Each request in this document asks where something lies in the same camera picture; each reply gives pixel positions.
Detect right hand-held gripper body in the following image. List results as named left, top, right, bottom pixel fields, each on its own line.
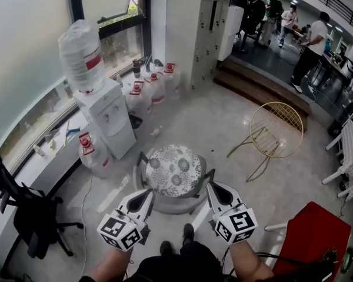
left=208, top=201, right=258, bottom=245

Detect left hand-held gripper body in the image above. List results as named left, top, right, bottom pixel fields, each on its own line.
left=96, top=206, right=151, bottom=253

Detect grey chair black legs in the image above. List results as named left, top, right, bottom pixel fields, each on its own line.
left=134, top=150, right=216, bottom=216

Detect floral black white cushion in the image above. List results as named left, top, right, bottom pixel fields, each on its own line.
left=145, top=145, right=202, bottom=197

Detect person's right forearm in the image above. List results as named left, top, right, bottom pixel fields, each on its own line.
left=228, top=239, right=274, bottom=282

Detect person's left forearm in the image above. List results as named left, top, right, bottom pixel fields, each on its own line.
left=88, top=247, right=133, bottom=282

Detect black office chair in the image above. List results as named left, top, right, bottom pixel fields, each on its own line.
left=0, top=150, right=85, bottom=260

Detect person's black right shoe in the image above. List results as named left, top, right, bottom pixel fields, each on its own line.
left=182, top=223, right=195, bottom=246

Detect person's black clothing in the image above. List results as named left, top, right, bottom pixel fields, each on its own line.
left=82, top=239, right=224, bottom=282

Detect red cloth covered table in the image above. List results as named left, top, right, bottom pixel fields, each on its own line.
left=264, top=202, right=352, bottom=282

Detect black waste bin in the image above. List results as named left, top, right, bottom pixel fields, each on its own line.
left=128, top=112, right=144, bottom=130

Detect white water dispenser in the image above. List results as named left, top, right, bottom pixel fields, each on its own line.
left=72, top=77, right=137, bottom=160

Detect dark shiny bowl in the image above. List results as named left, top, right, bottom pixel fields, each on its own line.
left=322, top=247, right=339, bottom=264

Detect small white bottle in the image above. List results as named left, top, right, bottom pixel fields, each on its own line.
left=32, top=144, right=47, bottom=159

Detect wooden step platform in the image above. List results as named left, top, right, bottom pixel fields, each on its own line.
left=214, top=58, right=311, bottom=133

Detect green plant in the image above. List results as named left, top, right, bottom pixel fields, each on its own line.
left=341, top=245, right=353, bottom=274

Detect black thermos flask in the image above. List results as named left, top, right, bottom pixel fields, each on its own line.
left=131, top=59, right=141, bottom=79

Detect grey lockers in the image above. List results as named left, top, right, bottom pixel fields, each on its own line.
left=191, top=0, right=235, bottom=89

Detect large clear water bottle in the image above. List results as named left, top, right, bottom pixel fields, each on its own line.
left=58, top=19, right=105, bottom=93

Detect white cabinet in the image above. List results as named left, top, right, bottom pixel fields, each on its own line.
left=217, top=5, right=244, bottom=62

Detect dark work table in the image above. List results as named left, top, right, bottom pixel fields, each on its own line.
left=311, top=50, right=353, bottom=120

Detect black metal railing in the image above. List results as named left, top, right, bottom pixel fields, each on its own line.
left=282, top=0, right=353, bottom=38

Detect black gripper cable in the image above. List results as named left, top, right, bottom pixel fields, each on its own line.
left=222, top=247, right=235, bottom=276

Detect white floor cable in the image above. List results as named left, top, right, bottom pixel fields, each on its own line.
left=81, top=172, right=95, bottom=276

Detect gold wire chair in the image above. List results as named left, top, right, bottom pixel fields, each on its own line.
left=226, top=101, right=304, bottom=183

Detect black window frame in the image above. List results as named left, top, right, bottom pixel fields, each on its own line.
left=0, top=0, right=152, bottom=170

